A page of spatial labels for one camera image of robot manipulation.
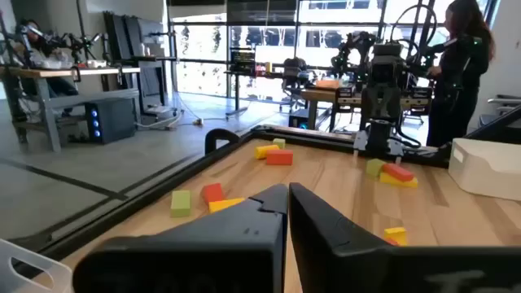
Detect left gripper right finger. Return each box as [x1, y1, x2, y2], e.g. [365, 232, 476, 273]
[288, 181, 521, 293]

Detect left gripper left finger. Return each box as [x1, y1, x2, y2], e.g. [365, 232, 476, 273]
[72, 182, 289, 293]

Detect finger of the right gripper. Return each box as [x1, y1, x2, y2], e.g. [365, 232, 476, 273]
[361, 86, 383, 120]
[381, 86, 403, 120]

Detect long yellow wooden block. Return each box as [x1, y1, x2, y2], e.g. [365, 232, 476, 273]
[383, 226, 408, 247]
[379, 172, 419, 189]

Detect black background robot arms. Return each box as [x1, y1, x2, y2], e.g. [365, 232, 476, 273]
[330, 31, 379, 85]

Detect wooden background workbench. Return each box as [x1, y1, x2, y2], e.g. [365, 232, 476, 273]
[300, 87, 433, 132]

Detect person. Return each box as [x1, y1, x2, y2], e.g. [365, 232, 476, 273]
[425, 0, 497, 148]
[14, 18, 81, 98]

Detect small black computer tower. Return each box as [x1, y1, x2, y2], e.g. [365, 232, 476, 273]
[288, 108, 310, 130]

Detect black office chair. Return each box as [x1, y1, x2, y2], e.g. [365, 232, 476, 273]
[279, 56, 310, 114]

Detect grey chair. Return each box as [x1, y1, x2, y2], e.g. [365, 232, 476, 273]
[479, 94, 521, 128]

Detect black curved hook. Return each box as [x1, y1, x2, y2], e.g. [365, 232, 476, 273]
[204, 128, 241, 155]

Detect white plastic bin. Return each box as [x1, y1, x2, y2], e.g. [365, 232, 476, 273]
[448, 138, 521, 201]

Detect black desk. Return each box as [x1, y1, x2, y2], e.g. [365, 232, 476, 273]
[224, 69, 286, 118]

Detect black desk monitor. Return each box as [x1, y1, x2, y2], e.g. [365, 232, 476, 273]
[229, 47, 257, 75]

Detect black tower blue lights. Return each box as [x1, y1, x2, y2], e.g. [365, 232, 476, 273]
[84, 97, 138, 145]

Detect clear plastic bin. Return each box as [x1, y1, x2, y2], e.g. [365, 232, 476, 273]
[0, 238, 74, 293]

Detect black display panel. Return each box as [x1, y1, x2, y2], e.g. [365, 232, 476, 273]
[103, 11, 169, 107]

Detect wooden workbench grey legs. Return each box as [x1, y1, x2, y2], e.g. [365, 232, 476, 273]
[0, 66, 142, 154]

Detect black bench robot arms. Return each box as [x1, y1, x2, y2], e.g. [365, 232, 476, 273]
[40, 31, 107, 62]

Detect black aluminium table frame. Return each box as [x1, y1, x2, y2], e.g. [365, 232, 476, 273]
[11, 104, 521, 282]

